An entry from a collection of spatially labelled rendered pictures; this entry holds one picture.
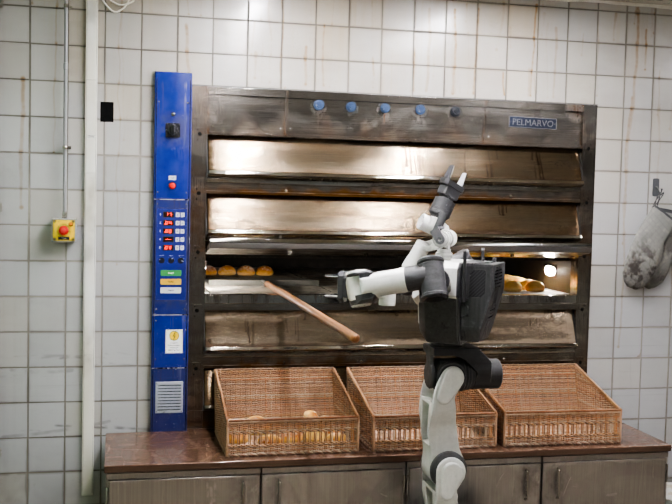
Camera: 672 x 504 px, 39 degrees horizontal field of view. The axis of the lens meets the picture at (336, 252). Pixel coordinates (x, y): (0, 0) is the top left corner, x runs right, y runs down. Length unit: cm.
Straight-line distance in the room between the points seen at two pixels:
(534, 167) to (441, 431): 157
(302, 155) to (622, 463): 195
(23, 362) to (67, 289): 36
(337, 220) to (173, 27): 111
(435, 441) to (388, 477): 46
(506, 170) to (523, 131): 21
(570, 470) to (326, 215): 154
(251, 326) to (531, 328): 136
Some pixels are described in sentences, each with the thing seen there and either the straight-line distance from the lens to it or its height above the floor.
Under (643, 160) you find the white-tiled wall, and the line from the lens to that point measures 494.
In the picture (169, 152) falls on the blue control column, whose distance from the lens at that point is 423.
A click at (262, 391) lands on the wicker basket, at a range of 433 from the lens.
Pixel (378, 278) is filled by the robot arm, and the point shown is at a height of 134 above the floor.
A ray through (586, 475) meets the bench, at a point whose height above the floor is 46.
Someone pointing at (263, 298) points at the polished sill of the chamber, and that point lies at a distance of 433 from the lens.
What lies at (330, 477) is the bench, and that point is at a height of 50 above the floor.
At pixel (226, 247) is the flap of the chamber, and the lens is 414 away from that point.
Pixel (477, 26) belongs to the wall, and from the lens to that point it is 463.
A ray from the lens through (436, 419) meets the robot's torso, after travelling 360.
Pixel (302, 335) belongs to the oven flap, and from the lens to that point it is 437.
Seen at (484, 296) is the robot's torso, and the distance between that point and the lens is 347.
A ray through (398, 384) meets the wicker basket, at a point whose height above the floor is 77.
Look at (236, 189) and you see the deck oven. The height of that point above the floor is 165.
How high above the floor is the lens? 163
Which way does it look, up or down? 3 degrees down
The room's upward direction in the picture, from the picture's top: 1 degrees clockwise
